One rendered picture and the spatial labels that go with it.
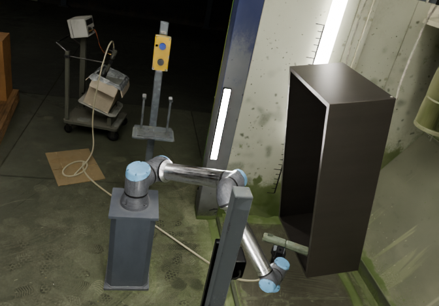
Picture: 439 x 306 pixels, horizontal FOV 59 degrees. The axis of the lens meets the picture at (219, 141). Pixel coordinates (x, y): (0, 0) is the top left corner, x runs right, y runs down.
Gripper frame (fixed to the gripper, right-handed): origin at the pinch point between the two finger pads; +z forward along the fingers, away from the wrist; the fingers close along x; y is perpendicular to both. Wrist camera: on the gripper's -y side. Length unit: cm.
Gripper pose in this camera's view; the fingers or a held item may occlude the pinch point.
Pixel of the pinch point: (279, 244)
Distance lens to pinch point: 269.3
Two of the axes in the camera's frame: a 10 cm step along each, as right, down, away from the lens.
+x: 9.5, 2.7, -1.4
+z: 2.5, -4.2, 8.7
